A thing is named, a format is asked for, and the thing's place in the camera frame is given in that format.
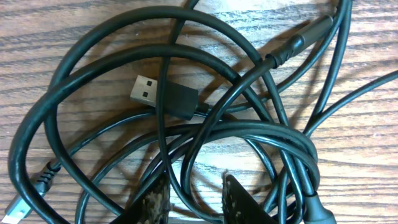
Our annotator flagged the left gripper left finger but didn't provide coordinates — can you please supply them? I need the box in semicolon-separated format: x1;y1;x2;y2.
111;174;170;224

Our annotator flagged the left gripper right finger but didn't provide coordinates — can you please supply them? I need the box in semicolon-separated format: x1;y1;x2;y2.
222;172;277;224

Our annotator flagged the thin black USB cable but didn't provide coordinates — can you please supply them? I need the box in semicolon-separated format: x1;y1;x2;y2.
43;0;398;224

